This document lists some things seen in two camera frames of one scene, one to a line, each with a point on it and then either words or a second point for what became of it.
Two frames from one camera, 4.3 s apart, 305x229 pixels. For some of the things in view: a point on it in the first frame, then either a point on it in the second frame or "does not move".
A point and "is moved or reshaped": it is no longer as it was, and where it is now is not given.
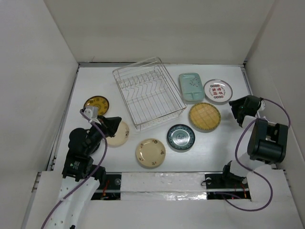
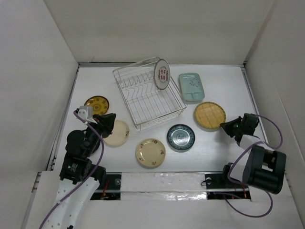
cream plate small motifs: x=150 y=153 does not move
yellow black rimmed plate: x=100 y=102 does not move
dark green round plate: x=181 y=137 does not move
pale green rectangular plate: x=191 y=87 does not move
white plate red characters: x=217 y=91 -> x=161 y=74
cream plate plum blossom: x=120 y=136 does not move
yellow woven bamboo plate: x=204 y=117 is moved or reshaped
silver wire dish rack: x=151 y=96 does not move
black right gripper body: x=237 y=106 -> x=231 y=127
